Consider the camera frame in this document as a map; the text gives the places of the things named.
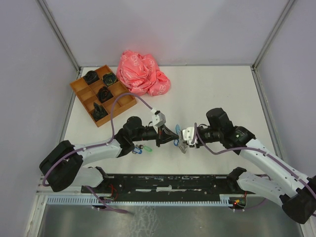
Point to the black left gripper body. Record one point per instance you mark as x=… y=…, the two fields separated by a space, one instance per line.
x=148 y=133

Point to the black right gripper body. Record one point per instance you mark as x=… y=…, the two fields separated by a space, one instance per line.
x=209 y=135

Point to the black rolled item centre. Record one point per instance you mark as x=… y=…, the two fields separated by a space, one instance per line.
x=104 y=95

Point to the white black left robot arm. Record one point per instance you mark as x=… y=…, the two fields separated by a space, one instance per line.
x=66 y=163

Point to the aluminium frame post right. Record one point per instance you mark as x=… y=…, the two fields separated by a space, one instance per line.
x=273 y=33

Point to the aluminium frame post left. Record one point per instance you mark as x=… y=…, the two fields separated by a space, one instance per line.
x=43 y=5

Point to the brown wooden compartment tray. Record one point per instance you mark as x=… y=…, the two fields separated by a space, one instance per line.
x=87 y=94

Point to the black metal base rail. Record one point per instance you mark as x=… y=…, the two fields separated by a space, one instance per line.
x=167 y=187

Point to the crumpled pink plastic bag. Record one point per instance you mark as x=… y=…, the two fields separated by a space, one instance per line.
x=141 y=74

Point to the black rolled item lower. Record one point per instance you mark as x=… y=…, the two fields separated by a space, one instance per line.
x=99 y=112

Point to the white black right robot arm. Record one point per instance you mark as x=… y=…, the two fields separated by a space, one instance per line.
x=292 y=190

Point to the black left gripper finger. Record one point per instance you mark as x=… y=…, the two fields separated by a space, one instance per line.
x=168 y=132
x=165 y=139

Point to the black rolled item top left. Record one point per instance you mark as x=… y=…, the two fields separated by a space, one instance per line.
x=90 y=77

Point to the aluminium front frame rail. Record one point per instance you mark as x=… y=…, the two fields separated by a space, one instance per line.
x=71 y=190

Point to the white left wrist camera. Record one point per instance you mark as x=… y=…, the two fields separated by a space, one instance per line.
x=158 y=118

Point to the black yellow rolled item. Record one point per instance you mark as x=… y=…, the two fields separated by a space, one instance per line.
x=109 y=79

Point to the aluminium frame post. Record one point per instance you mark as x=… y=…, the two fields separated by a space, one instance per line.
x=43 y=5
x=273 y=33

